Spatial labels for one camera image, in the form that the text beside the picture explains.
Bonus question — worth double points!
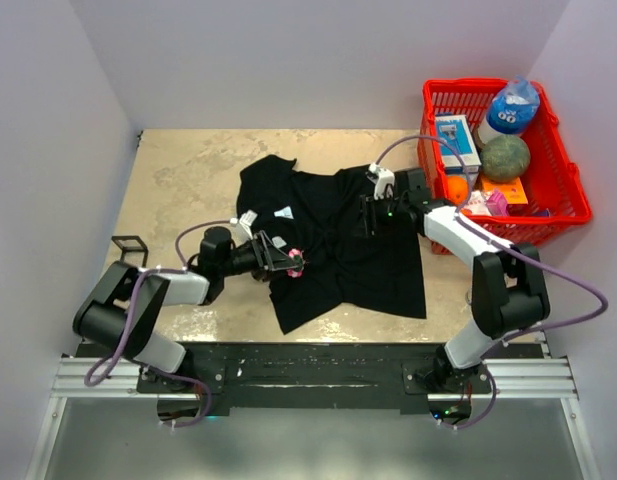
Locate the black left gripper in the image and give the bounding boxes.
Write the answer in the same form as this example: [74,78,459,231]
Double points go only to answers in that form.
[219,231,299,282]

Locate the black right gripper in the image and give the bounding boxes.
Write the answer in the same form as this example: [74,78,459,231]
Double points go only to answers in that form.
[351,193,408,239]

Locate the pink flower brooch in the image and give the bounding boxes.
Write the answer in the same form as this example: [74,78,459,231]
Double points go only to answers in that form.
[287,248,305,278]

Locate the black garment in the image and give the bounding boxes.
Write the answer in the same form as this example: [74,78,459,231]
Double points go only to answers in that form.
[236,155,426,333]

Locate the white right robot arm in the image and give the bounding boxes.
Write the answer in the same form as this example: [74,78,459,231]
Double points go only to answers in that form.
[360,163,550,393]

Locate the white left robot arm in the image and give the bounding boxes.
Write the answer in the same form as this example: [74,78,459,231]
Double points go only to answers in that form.
[73,225,305,392]

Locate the orange fruit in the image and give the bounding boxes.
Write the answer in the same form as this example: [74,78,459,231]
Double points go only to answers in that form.
[446,175,471,205]

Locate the blue white box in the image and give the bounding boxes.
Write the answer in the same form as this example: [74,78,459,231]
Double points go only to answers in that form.
[435,114,482,184]

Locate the pink small package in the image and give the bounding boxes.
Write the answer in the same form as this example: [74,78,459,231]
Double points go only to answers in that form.
[482,189,509,217]

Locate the orange box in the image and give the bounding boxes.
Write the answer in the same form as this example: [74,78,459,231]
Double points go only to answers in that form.
[477,174,528,205]

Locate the green round melon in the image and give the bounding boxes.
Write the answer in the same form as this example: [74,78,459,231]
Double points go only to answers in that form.
[481,135,531,183]

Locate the blue plastic bag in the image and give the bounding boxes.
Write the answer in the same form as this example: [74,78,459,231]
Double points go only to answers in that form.
[474,76,541,148]

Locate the red plastic basket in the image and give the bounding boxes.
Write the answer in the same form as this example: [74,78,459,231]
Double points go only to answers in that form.
[420,77,593,246]

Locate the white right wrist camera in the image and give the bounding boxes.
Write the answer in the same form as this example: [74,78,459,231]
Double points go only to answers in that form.
[366,163,395,200]

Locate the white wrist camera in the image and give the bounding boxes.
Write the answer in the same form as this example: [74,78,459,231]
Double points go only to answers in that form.
[229,210,258,241]
[366,163,395,200]

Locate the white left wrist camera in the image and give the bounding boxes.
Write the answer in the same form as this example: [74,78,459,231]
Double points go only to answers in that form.
[229,210,258,241]

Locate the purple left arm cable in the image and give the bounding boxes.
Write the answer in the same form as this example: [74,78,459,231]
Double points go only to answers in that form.
[83,217,239,428]

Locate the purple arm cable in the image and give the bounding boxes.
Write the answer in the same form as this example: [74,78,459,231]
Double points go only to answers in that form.
[375,134,609,431]
[83,217,239,428]

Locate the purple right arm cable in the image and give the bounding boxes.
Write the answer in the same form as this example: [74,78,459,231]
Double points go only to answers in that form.
[375,134,609,431]

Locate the black wire cube frame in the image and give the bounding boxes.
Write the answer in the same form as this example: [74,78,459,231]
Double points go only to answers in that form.
[111,235,149,268]

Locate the aluminium rail frame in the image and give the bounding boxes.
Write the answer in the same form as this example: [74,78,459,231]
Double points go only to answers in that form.
[25,312,602,480]

